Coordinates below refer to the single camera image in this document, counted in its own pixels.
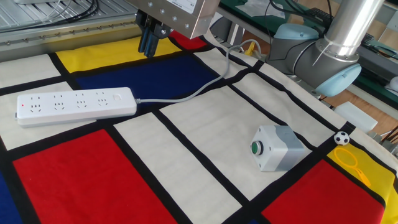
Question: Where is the grey box small green button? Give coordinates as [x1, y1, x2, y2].
[250, 124, 307, 172]

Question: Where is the white paper sheet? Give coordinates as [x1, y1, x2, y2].
[234, 0, 276, 18]

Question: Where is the black keyboard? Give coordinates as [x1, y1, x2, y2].
[306, 6, 376, 44]

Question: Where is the colour block tablecloth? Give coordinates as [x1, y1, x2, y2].
[0, 29, 398, 224]

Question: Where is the white power strip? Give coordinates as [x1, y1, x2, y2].
[14, 86, 138, 129]

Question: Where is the grey power strip cable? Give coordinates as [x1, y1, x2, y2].
[135, 39, 262, 105]

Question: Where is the yellow plug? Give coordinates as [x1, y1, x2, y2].
[243, 40, 258, 57]

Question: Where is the white computer mouse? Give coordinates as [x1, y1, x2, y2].
[384, 76, 398, 93]

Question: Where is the small soccer ball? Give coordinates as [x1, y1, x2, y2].
[333, 131, 351, 146]

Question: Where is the white plastic block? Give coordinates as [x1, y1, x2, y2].
[334, 101, 379, 134]

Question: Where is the yellow plastic magnifier ring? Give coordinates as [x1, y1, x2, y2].
[333, 146, 373, 188]

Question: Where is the black cable bundle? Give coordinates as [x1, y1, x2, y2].
[40, 0, 100, 26]

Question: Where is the silver Schunk gripper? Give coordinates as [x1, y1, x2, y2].
[126, 0, 221, 59]

